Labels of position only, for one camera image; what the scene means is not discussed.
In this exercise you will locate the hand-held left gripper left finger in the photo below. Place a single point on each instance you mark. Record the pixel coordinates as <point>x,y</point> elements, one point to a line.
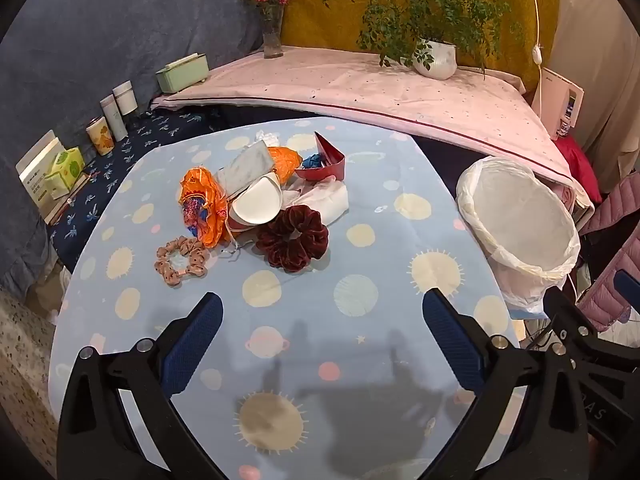
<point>195,345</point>

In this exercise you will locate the green plant in white pot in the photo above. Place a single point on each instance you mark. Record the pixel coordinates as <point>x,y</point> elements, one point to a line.
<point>436,60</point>

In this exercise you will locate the navy printed cloth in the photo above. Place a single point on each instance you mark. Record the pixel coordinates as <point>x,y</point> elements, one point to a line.
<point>150,135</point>

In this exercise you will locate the green tissue box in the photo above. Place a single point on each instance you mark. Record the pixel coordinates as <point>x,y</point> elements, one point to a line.
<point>65,172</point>

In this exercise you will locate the grey white packet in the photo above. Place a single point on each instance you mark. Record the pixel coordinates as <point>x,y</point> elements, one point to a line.
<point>245,165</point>

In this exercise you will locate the red paper boat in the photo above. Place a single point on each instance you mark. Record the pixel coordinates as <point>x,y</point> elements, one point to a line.
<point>327,165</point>

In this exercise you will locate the yellow backdrop cloth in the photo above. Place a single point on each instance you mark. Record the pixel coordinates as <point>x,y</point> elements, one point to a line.
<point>320,35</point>

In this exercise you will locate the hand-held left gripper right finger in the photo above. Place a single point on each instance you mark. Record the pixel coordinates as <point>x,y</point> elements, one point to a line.
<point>450,340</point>

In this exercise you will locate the red cloth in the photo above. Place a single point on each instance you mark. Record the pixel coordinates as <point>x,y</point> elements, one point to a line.
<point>580,170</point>

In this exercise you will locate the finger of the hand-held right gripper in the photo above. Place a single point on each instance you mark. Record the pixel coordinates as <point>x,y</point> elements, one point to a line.
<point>567,317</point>
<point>629,287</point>

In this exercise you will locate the beige curtain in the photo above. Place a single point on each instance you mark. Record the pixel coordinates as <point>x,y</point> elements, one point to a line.
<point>595,35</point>

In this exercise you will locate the short white canister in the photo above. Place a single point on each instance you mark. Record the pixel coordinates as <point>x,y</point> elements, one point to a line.
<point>125,99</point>

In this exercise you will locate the white cardboard box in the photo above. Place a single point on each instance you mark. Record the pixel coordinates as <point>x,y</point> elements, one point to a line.
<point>35,170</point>

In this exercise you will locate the small crumpled white paper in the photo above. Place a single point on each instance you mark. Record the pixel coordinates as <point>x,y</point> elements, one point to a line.
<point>266,136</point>

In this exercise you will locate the pale green storage box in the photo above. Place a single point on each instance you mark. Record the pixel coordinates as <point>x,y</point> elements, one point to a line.
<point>182,75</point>

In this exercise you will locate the white tissue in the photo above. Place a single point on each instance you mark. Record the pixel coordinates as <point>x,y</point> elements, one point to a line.
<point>325,200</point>

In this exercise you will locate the orange packet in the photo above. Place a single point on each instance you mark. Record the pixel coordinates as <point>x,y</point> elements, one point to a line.
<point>286,162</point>

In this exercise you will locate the pink scrunchie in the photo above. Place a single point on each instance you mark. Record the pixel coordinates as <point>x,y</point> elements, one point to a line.
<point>192,250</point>

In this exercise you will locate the pink down jacket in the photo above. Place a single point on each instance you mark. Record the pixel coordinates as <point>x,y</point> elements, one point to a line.
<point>617,265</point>

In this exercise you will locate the dark red velvet scrunchie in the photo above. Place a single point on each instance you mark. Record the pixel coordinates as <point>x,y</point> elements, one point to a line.
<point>272,245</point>

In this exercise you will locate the blue backdrop cloth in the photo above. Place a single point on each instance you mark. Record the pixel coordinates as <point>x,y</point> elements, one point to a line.
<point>125,20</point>

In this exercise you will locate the pink printed cloth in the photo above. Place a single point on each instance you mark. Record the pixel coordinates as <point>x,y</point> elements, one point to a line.
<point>360,85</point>

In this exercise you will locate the glass vase with red flowers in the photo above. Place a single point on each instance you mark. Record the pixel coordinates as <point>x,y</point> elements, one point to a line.
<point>272,42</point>

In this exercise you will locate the tall white canister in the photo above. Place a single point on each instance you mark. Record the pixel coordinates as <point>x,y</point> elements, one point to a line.
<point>114,119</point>

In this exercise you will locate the blue dotted tablecloth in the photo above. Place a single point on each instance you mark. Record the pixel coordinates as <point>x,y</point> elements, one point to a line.
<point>310,270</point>

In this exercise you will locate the orange plastic bag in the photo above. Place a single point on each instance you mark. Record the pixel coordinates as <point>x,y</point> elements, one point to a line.
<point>202,200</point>

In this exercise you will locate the bin with white bag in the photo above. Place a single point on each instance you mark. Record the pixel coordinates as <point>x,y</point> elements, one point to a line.
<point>515,210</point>

